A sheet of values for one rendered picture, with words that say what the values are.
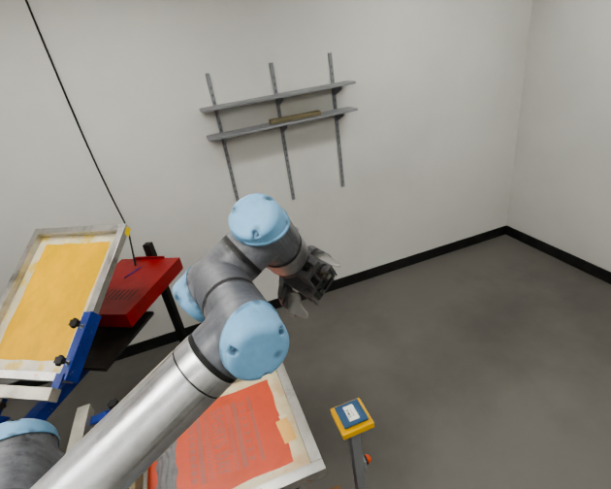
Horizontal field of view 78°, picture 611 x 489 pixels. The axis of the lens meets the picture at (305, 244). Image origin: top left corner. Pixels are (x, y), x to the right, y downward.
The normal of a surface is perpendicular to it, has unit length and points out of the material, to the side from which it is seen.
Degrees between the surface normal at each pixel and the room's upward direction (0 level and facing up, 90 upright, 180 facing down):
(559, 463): 0
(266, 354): 90
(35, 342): 32
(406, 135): 90
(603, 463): 0
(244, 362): 90
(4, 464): 28
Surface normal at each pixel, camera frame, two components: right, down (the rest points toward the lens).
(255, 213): -0.28, -0.40
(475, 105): 0.33, 0.40
